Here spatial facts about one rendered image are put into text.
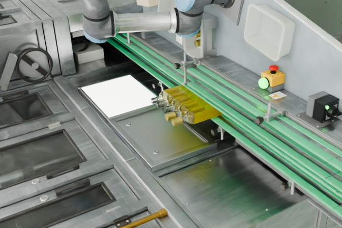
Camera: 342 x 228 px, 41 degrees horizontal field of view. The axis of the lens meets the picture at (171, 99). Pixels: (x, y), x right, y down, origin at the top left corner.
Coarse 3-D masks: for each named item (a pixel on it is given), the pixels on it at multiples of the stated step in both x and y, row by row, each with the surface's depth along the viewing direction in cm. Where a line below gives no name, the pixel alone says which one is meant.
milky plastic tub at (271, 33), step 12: (252, 12) 189; (264, 12) 180; (276, 12) 183; (252, 24) 193; (264, 24) 193; (276, 24) 186; (288, 24) 175; (252, 36) 196; (264, 36) 195; (276, 36) 188; (288, 36) 178; (264, 48) 188; (276, 48) 188; (288, 48) 182; (276, 60) 181
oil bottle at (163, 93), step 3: (174, 87) 225; (177, 87) 225; (180, 87) 225; (183, 87) 225; (165, 90) 223; (168, 90) 223; (171, 90) 223; (174, 90) 222; (177, 90) 222; (180, 90) 222; (162, 93) 221; (165, 93) 220; (168, 93) 220; (171, 93) 220; (162, 96) 220; (165, 96) 219; (162, 99) 220
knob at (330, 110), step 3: (330, 108) 165; (333, 108) 165; (336, 108) 165; (327, 111) 165; (330, 111) 165; (333, 111) 164; (336, 111) 165; (339, 111) 165; (327, 114) 166; (330, 114) 165; (333, 114) 164; (336, 114) 164; (339, 114) 165; (330, 117) 165; (333, 117) 164
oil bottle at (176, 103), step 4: (184, 96) 216; (188, 96) 216; (192, 96) 216; (196, 96) 215; (176, 100) 213; (180, 100) 212; (184, 100) 212; (188, 100) 212; (192, 100) 213; (172, 104) 212; (176, 104) 210; (180, 104) 210; (176, 108) 211
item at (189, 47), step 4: (184, 40) 238; (188, 40) 239; (192, 40) 240; (184, 44) 239; (188, 44) 240; (192, 44) 241; (184, 48) 240; (188, 48) 241; (192, 48) 241; (196, 48) 241; (200, 48) 240; (188, 52) 238; (192, 52) 238; (196, 52) 237; (192, 56) 235; (196, 56) 233; (200, 56) 233
